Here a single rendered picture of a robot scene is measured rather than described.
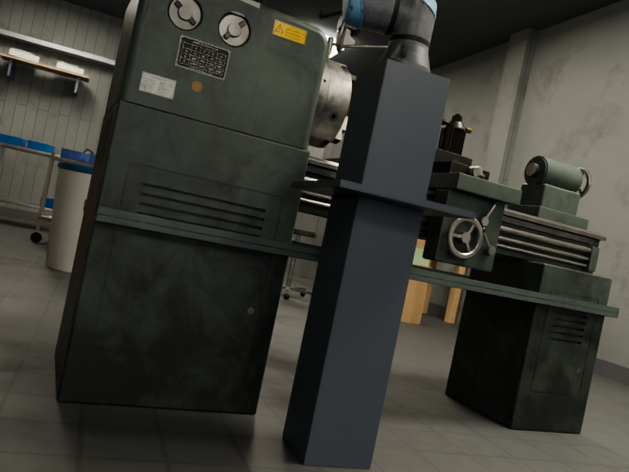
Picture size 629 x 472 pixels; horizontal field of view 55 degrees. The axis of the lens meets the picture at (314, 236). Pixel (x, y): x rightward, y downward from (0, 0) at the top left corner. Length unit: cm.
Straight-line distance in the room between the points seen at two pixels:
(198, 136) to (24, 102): 767
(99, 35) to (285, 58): 771
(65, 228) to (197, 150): 281
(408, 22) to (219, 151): 66
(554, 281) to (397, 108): 123
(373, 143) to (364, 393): 68
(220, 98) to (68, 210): 281
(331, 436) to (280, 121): 95
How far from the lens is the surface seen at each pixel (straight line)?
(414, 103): 169
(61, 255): 457
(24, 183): 935
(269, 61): 192
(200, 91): 185
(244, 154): 187
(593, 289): 280
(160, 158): 180
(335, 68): 217
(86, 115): 936
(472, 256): 225
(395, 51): 175
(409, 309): 553
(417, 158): 168
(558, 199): 283
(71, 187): 453
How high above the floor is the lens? 60
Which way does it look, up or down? level
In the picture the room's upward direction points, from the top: 12 degrees clockwise
